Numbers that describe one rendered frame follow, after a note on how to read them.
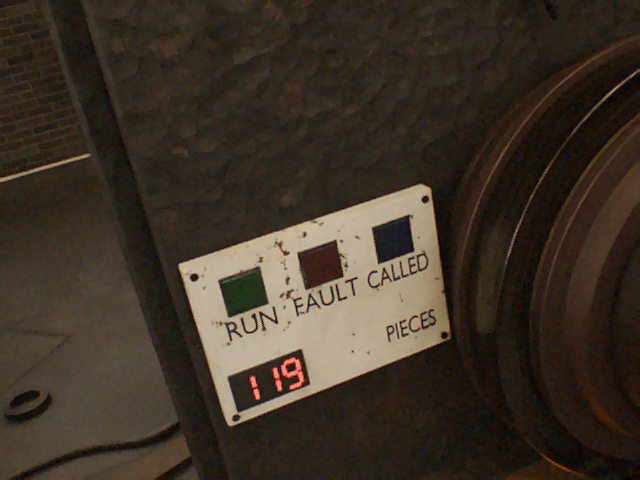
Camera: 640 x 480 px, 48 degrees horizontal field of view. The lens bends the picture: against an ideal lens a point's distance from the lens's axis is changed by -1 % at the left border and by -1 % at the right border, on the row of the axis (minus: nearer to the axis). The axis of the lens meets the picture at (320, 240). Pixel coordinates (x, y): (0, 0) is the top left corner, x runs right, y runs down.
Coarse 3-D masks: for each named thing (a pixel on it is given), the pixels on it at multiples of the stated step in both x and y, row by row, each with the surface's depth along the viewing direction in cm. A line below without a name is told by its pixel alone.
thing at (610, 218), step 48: (624, 144) 61; (576, 192) 62; (624, 192) 62; (576, 240) 62; (624, 240) 62; (576, 288) 63; (528, 336) 66; (576, 336) 64; (576, 384) 67; (576, 432) 70; (624, 432) 71
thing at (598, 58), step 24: (624, 48) 68; (576, 72) 67; (528, 96) 75; (552, 96) 67; (504, 120) 75; (528, 120) 66; (504, 144) 67; (480, 168) 74; (504, 168) 67; (480, 192) 67; (456, 216) 76; (480, 216) 68; (456, 240) 76; (456, 264) 70; (456, 288) 70; (456, 312) 71; (456, 336) 72; (480, 384) 75; (504, 408) 77
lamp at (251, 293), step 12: (240, 276) 68; (252, 276) 68; (228, 288) 68; (240, 288) 68; (252, 288) 69; (228, 300) 68; (240, 300) 69; (252, 300) 69; (264, 300) 70; (240, 312) 69
